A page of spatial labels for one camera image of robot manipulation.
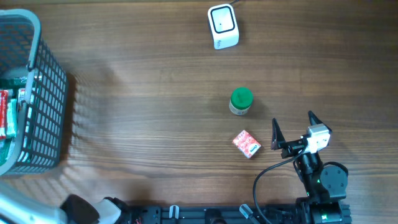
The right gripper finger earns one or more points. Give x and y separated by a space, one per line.
277 140
313 119

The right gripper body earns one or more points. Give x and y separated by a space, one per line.
292 148

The red snack box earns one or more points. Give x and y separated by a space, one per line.
246 143

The green lid jar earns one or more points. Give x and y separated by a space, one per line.
240 101

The green 3M package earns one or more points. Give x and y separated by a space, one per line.
13 83

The teal toothbrush pack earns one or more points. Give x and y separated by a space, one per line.
11 130

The red toothpaste tube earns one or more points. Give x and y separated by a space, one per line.
4 96

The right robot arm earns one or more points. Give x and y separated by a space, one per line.
324 182

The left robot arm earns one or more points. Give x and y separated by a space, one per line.
19 208

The white barcode scanner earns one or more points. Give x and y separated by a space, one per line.
223 26

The grey plastic shopping basket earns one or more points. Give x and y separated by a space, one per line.
40 104

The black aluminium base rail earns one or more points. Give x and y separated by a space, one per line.
275 213

